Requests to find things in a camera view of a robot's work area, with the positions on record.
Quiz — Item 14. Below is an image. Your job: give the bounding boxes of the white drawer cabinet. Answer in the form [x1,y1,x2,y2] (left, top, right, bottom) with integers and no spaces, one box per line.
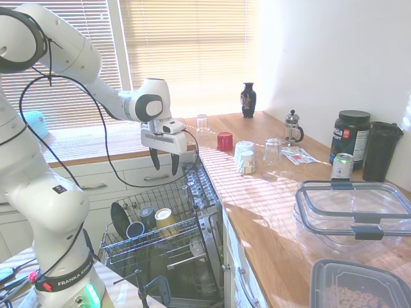
[0,150,200,257]

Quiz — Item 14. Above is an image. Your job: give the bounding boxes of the wide window blind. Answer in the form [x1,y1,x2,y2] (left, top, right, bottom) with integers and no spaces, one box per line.
[118,0,261,120]

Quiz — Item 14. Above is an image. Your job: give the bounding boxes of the small clear drinking glass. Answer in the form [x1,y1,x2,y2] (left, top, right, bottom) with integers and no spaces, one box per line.
[195,113,211,140]

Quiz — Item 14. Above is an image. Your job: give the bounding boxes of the large clear drinking glass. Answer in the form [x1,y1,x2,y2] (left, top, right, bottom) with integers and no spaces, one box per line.
[262,137,284,168]

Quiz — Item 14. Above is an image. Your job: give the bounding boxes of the black shaker bottle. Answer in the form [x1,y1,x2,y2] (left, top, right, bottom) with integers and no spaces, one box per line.
[362,121,405,183]

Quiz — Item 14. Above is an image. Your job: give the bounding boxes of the grey dishwasher cutlery tray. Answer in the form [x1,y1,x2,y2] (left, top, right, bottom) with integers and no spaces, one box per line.
[180,162,222,213]

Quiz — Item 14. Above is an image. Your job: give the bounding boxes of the glass french press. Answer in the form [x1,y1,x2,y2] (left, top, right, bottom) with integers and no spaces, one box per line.
[283,109,305,148]

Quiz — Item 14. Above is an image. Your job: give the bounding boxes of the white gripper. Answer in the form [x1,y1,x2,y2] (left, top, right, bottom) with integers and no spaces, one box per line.
[140,123,188,176]

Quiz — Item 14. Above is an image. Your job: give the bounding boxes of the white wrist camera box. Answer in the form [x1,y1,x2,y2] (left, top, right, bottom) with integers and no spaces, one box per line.
[161,118,188,135]

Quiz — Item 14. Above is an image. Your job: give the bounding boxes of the clear plastic food container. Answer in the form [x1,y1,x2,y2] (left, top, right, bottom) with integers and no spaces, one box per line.
[291,205,411,258]

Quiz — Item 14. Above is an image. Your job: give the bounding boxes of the black stand clamp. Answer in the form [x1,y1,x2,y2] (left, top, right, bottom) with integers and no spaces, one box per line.
[113,268,171,308]

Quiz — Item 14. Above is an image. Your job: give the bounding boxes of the yellow mug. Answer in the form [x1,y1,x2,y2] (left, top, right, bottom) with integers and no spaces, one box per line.
[154,207,179,237]

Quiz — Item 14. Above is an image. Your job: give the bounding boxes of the narrow window blind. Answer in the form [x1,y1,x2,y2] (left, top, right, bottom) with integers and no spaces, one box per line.
[0,0,125,133]

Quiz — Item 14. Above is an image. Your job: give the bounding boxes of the black protein powder tub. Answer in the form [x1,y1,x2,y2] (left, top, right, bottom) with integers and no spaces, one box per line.
[329,110,372,171]

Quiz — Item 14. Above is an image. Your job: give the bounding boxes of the printed paper leaflet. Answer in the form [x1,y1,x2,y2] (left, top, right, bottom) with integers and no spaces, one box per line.
[280,146,322,166]

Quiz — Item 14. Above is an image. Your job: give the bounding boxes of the white ribbed cup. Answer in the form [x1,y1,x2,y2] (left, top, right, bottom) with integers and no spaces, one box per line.
[233,141,256,166]

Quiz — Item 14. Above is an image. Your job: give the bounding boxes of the white cabinet with curved handle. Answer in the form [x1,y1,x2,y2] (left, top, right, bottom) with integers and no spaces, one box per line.
[220,207,271,308]

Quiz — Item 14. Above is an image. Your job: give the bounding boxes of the white patterned cup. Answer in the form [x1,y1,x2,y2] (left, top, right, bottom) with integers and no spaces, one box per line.
[237,150,258,175]

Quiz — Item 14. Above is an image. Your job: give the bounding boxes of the wire dishwasher rack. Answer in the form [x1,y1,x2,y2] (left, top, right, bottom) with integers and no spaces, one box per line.
[98,178,223,268]

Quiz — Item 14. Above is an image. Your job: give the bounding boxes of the clear lid with grey rim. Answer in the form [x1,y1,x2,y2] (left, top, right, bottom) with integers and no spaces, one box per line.
[295,180,411,226]

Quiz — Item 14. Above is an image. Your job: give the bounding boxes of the dark container with snacks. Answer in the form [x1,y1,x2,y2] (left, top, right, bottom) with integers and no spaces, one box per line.
[309,258,411,308]

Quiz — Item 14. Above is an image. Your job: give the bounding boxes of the teal box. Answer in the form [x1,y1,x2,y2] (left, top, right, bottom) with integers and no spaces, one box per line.
[23,110,49,140]

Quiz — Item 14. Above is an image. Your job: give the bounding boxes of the white green drink can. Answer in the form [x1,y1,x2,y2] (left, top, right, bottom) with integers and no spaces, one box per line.
[330,152,355,182]

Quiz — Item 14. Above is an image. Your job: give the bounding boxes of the red cup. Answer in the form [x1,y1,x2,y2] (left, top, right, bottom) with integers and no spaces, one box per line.
[216,132,234,152]

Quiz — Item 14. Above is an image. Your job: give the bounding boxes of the white dish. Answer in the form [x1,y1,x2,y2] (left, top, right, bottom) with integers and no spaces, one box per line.
[189,236,207,258]

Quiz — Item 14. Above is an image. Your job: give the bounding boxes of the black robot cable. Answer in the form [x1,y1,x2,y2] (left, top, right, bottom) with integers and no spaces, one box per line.
[17,19,200,283]

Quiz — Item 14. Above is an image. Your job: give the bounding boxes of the navy blue mug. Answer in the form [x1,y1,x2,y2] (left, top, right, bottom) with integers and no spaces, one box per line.
[125,221,146,240]

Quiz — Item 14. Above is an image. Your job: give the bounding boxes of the light blue plate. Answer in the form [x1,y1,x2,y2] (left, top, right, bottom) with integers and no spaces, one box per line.
[138,205,161,230]

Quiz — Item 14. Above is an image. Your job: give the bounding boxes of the dark painted vase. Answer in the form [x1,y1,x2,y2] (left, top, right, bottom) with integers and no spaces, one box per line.
[240,81,258,119]

